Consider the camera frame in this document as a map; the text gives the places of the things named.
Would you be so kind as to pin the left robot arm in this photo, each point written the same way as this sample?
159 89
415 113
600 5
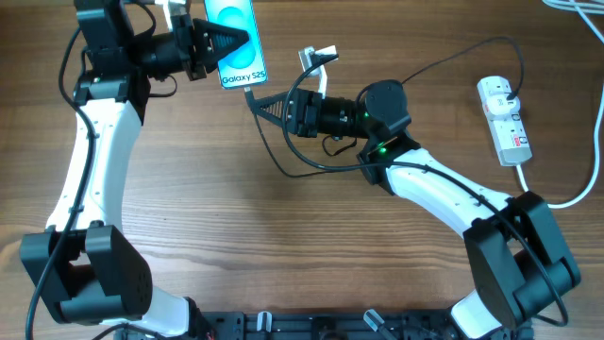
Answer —
83 268

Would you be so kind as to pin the white power strip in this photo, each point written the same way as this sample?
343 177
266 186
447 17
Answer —
509 136

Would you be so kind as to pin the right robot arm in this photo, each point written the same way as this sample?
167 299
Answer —
519 260

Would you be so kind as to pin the white charger plug adapter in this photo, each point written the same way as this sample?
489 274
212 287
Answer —
499 106

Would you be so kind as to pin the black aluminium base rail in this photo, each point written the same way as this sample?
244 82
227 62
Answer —
413 324

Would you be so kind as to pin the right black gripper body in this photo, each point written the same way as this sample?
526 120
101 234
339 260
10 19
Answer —
312 113

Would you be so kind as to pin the teal screen Galaxy smartphone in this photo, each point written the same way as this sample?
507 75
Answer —
244 63

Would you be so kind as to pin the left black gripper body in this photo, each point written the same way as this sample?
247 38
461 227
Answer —
184 35

